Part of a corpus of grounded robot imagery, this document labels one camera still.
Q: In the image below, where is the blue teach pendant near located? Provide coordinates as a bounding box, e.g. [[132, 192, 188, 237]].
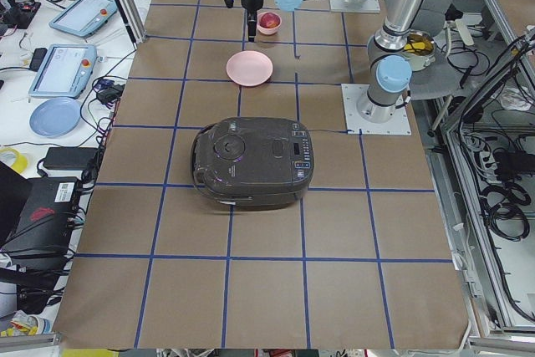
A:
[[28, 44, 97, 99]]

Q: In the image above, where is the dark grey rice cooker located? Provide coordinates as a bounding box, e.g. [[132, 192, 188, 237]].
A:
[[190, 117, 314, 207]]

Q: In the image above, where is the red apple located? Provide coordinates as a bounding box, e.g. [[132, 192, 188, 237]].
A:
[[260, 13, 280, 29]]

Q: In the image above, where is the yellow tape roll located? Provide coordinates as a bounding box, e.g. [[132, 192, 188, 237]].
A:
[[0, 147, 28, 174]]

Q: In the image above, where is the light blue plate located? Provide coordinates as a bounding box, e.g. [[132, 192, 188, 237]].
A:
[[29, 97, 81, 137]]

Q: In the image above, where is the black computer box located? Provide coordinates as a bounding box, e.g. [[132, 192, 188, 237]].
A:
[[0, 162, 87, 262]]

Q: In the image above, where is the blue teach pendant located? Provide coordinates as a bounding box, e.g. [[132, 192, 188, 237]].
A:
[[48, 0, 118, 38], [28, 44, 97, 99]]

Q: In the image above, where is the blue teach pendant far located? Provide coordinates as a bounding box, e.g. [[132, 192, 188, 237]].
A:
[[48, 0, 118, 38]]

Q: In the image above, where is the pink plate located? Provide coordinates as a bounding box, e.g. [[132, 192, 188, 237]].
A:
[[226, 50, 273, 87]]

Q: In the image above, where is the steel pot with handles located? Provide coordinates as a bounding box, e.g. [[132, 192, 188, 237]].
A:
[[401, 31, 436, 72]]

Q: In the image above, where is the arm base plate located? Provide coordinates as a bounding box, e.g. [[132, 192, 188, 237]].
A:
[[329, 0, 380, 14], [341, 84, 411, 135]]

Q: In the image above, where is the black power adapter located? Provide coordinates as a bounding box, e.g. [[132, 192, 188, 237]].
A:
[[43, 147, 97, 171]]

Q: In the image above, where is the pink bowl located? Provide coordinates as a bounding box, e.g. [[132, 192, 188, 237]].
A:
[[257, 12, 282, 35]]

